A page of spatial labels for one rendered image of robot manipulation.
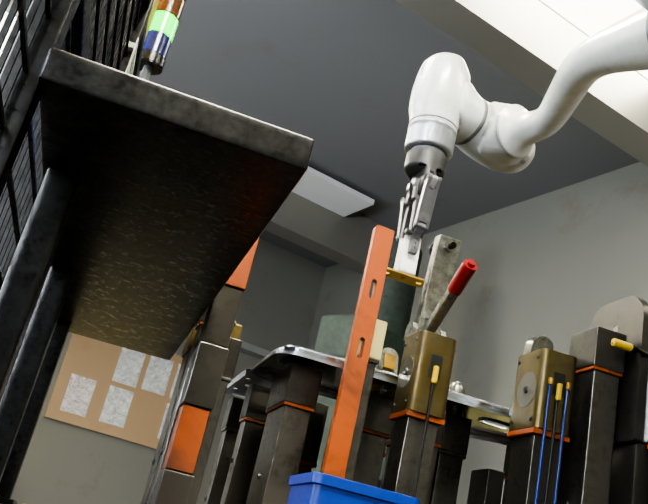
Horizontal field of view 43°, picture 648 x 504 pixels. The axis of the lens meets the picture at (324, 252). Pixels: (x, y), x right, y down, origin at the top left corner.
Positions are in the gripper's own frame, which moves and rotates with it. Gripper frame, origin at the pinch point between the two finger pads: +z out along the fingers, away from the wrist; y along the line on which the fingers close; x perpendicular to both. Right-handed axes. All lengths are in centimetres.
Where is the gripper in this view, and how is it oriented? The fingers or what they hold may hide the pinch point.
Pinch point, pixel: (407, 257)
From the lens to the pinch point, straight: 142.1
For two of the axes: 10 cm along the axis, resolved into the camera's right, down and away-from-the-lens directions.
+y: -3.0, 2.9, 9.1
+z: -2.2, 9.1, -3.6
